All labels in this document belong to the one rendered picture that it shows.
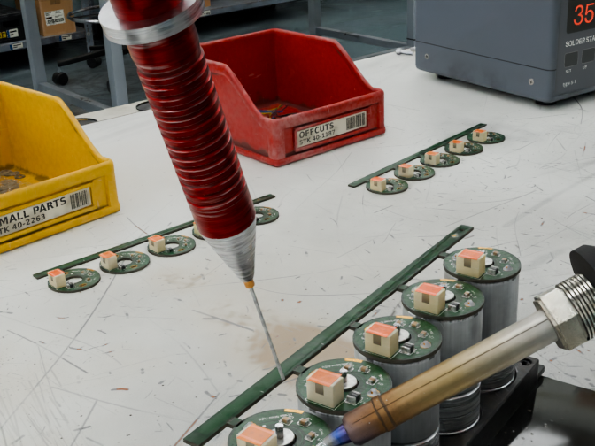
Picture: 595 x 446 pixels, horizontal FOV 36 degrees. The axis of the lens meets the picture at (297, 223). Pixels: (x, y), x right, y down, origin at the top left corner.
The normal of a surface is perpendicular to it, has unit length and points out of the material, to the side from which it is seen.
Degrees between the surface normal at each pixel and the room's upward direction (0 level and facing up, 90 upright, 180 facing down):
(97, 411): 0
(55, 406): 0
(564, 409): 0
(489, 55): 90
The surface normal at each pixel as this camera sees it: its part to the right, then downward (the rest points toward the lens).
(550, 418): -0.04, -0.92
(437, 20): -0.84, 0.25
